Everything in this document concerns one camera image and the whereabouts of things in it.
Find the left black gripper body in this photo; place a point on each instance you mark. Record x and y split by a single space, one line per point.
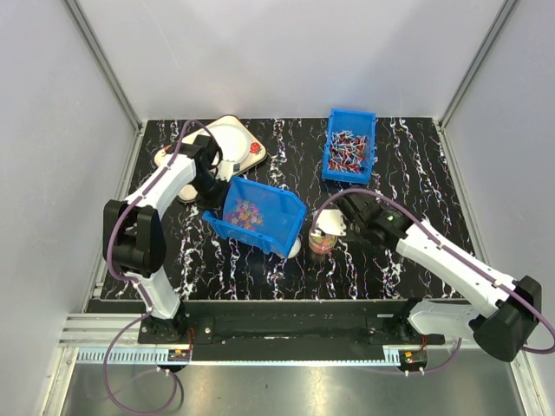
212 191

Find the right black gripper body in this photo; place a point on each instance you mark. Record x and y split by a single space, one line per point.
354 231

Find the blue bin of star candies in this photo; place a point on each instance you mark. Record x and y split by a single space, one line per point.
259 215

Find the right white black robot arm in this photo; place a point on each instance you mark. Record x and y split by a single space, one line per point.
500 312

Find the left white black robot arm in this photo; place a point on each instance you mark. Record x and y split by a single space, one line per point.
134 245

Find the blue bin of wrapped candies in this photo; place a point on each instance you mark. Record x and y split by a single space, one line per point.
349 151

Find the clear glass jar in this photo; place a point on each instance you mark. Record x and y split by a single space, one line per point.
321 243

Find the strawberry pattern tray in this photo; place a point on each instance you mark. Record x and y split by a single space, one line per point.
237 143

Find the white round jar lid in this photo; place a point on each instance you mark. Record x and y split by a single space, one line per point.
295 248

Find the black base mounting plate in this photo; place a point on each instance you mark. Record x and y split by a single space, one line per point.
291 324

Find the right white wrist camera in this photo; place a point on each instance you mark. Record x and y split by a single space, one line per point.
330 222

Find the white slotted cable duct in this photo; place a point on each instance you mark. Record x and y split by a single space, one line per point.
368 355

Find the aluminium frame rail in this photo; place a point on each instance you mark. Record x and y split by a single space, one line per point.
98 330

